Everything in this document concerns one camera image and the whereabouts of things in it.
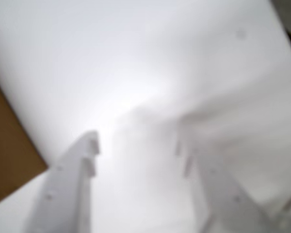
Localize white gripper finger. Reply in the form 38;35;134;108
21;130;102;233
174;136;277;233

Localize brown cardboard box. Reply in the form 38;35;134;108
0;69;49;204

